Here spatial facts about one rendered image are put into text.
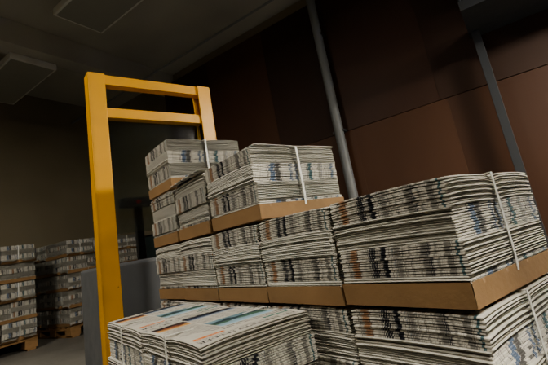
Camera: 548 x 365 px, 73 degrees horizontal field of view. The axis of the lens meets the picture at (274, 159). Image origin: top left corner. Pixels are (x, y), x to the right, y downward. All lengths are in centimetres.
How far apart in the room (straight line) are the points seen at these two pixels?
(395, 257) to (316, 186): 56
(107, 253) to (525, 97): 404
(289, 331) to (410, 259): 34
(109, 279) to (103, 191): 44
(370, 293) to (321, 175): 57
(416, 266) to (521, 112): 387
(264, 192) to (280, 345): 43
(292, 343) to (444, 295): 37
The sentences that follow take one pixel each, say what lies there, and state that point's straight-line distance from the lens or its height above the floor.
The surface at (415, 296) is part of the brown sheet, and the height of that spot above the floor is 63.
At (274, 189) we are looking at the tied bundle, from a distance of 113.
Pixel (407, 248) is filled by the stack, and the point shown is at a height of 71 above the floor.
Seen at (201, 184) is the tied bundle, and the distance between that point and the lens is 138.
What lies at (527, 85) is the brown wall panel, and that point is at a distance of 459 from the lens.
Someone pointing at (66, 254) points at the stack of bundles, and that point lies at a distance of 599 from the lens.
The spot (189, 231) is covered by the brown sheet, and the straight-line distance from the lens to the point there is 150.
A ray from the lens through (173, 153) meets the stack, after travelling 168.
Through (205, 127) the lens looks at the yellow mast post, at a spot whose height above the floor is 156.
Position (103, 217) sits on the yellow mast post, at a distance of 208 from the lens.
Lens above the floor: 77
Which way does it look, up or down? 12 degrees up
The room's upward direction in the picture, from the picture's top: 10 degrees counter-clockwise
